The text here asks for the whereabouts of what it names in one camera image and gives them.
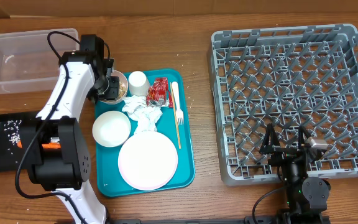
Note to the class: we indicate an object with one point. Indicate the crumpled white napkin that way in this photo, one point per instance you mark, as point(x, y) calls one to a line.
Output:
point(146, 116)

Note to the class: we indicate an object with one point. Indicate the grey dishwasher rack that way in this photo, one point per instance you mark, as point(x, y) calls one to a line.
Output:
point(287, 77)

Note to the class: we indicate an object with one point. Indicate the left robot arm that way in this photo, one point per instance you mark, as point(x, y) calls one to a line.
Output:
point(56, 162)

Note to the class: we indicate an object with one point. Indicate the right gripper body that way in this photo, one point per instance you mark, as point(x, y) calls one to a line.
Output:
point(283, 153)

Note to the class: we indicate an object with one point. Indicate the white paper cup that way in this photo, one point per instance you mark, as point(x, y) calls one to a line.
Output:
point(138, 83)

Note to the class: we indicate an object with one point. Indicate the white plastic fork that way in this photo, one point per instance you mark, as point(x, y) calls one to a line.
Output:
point(178, 111)

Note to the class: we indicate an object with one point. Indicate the pile of rice and nuts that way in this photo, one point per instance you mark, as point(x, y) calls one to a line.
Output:
point(11, 128)

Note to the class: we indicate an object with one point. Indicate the wooden chopstick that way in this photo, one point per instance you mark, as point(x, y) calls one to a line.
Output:
point(176, 122)

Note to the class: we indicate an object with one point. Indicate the pink bowl with nuts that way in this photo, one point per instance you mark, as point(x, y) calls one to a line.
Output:
point(123, 88)

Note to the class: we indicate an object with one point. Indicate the orange carrot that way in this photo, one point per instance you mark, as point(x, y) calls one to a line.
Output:
point(51, 145)

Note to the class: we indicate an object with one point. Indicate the white bowl with rice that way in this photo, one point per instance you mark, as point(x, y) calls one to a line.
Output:
point(111, 129)

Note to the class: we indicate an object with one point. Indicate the clear plastic bin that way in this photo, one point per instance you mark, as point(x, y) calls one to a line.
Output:
point(27, 63)

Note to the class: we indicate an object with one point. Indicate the red snack wrapper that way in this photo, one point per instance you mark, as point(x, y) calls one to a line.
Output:
point(159, 94)

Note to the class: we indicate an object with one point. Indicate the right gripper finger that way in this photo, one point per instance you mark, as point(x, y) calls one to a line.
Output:
point(303, 135)
point(270, 143)

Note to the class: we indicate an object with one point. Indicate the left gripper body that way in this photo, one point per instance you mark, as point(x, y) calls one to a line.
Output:
point(106, 88)

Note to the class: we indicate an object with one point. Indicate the teal serving tray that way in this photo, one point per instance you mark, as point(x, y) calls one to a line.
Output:
point(109, 180)

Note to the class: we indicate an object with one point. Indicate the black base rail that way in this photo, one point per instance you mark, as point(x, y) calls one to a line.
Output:
point(246, 220)

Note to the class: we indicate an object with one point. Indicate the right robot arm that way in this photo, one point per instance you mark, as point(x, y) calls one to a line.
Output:
point(306, 196)

